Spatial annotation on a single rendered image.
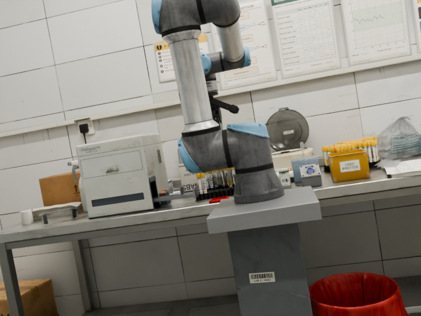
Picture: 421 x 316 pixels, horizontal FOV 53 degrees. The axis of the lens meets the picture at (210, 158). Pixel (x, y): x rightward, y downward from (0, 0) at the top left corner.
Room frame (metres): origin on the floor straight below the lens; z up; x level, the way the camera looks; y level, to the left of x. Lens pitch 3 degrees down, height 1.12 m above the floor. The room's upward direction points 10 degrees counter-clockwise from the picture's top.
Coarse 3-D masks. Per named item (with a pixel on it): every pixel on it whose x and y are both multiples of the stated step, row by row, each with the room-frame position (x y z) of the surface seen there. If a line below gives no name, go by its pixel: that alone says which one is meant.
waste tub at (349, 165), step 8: (336, 152) 1.66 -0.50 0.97; (344, 152) 1.66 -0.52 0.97; (352, 152) 1.65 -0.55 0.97; (360, 152) 1.52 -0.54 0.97; (336, 160) 1.54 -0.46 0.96; (344, 160) 1.54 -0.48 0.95; (352, 160) 1.53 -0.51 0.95; (360, 160) 1.52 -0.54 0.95; (336, 168) 1.54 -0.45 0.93; (344, 168) 1.54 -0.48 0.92; (352, 168) 1.53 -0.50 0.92; (360, 168) 1.52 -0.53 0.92; (368, 168) 1.52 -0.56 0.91; (336, 176) 1.54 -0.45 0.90; (344, 176) 1.54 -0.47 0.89; (352, 176) 1.53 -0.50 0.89; (360, 176) 1.53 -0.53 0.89; (368, 176) 1.52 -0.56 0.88
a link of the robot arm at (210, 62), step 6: (204, 54) 1.57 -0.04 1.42; (210, 54) 1.58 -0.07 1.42; (216, 54) 1.57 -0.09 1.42; (204, 60) 1.55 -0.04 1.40; (210, 60) 1.56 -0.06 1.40; (216, 60) 1.56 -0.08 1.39; (204, 66) 1.55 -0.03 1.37; (210, 66) 1.56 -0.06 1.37; (216, 66) 1.57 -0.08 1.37; (204, 72) 1.55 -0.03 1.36; (210, 72) 1.59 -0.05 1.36; (216, 72) 1.59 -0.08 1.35
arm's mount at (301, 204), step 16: (288, 192) 1.25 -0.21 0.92; (304, 192) 1.20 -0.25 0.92; (224, 208) 1.18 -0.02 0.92; (240, 208) 1.13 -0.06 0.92; (256, 208) 1.09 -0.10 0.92; (272, 208) 1.05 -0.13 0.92; (288, 208) 1.04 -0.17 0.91; (304, 208) 1.03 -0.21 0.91; (208, 224) 1.07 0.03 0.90; (224, 224) 1.07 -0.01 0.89; (240, 224) 1.06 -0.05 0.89; (256, 224) 1.05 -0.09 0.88; (272, 224) 1.05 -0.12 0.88
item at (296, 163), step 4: (316, 156) 1.64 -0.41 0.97; (292, 160) 1.66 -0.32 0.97; (296, 160) 1.64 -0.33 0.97; (300, 160) 1.64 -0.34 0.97; (304, 160) 1.63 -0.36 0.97; (308, 160) 1.63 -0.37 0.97; (312, 160) 1.63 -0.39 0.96; (316, 160) 1.63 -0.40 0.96; (292, 164) 1.64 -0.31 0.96; (296, 164) 1.64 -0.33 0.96; (300, 164) 1.64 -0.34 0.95; (304, 164) 1.63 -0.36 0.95; (308, 164) 1.63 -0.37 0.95; (292, 168) 1.68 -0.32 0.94; (296, 168) 1.64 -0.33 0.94; (296, 172) 1.64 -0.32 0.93; (296, 176) 1.64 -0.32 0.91; (300, 176) 1.64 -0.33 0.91; (296, 180) 1.64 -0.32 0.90; (300, 180) 1.64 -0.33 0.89; (296, 184) 1.63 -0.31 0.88; (300, 184) 1.62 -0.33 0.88
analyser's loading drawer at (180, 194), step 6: (174, 192) 1.69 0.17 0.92; (180, 192) 1.63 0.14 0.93; (186, 192) 1.68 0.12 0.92; (192, 192) 1.65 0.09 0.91; (198, 192) 1.67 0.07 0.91; (156, 198) 1.67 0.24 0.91; (162, 198) 1.64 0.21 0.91; (168, 198) 1.63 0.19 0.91; (174, 198) 1.63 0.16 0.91; (180, 198) 1.63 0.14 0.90
